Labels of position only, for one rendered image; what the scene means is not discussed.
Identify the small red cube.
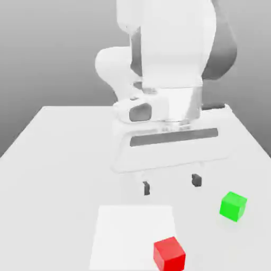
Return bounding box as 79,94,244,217
153,236,186,271

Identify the small green cube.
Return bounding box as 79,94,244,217
219,191,248,223

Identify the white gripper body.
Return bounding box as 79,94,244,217
110,121,230,174

